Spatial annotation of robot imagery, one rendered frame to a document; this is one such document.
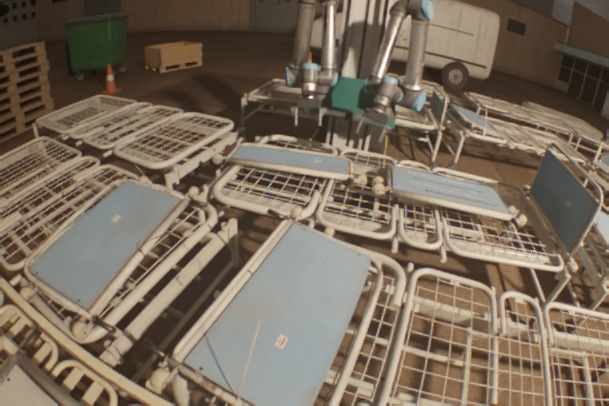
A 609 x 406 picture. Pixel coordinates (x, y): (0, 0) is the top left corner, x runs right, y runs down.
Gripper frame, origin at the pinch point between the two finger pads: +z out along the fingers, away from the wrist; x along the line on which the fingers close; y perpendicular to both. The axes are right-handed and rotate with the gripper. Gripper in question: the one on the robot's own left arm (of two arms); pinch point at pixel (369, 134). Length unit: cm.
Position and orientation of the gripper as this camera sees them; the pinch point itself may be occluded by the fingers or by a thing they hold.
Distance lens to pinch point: 173.2
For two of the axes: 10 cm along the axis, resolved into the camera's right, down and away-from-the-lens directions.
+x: 8.8, 3.8, -2.7
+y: -3.1, 0.5, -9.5
